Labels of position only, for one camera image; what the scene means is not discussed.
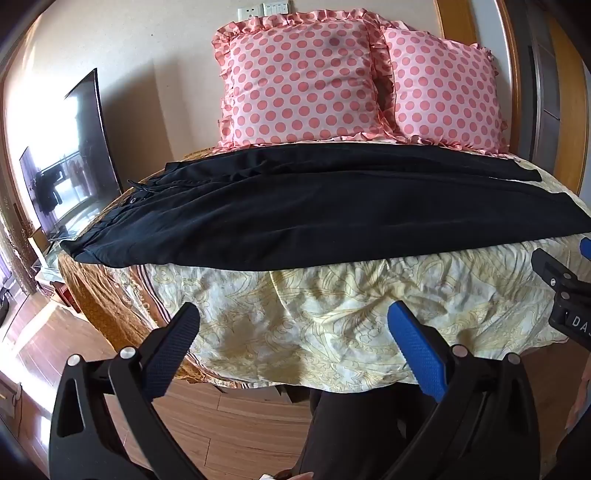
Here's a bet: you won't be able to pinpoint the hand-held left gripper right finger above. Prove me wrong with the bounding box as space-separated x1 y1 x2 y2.
387 302 541 480

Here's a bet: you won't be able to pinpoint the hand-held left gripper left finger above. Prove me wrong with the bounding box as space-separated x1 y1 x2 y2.
48 302 208 480

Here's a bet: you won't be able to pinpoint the black pants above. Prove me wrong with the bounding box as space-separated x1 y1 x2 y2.
60 142 583 271

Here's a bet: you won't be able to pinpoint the person's right forearm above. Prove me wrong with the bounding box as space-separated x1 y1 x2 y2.
567 388 591 431

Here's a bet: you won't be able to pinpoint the orange patterned blanket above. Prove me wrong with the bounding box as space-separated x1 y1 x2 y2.
58 148 222 384

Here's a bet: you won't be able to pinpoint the cream floral bed sheet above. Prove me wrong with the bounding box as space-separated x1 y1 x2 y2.
111 138 591 393

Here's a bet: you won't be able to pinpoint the glass television cabinet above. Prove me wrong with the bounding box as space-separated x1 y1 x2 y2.
28 203 112 319

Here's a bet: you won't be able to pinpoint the dark door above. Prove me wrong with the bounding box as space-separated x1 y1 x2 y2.
526 0 564 162

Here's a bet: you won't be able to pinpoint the pink polka dot pillow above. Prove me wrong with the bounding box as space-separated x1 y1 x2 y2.
211 10 398 151
379 21 511 155

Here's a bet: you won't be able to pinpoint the black flat television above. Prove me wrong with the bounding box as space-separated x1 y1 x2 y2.
18 68 123 238

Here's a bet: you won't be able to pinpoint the wooden door frame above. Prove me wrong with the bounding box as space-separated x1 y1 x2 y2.
436 0 591 195

